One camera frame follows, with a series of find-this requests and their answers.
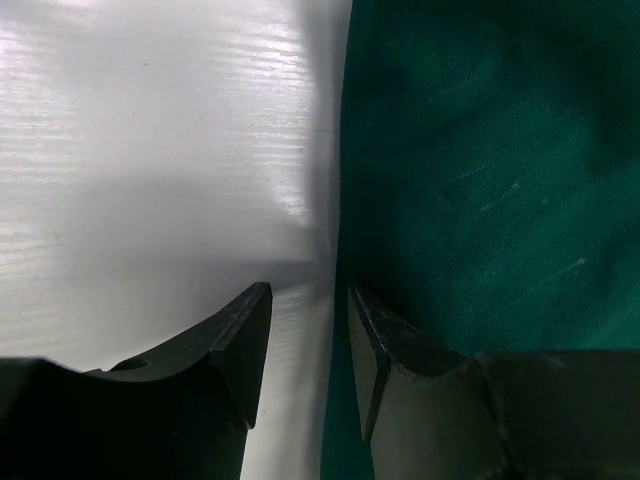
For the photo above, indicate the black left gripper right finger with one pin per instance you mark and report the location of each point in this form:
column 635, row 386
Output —
column 428, row 412

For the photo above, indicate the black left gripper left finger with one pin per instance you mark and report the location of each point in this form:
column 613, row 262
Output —
column 181, row 410

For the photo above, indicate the green surgical drape cloth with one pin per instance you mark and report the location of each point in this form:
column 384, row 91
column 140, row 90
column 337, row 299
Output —
column 489, row 182

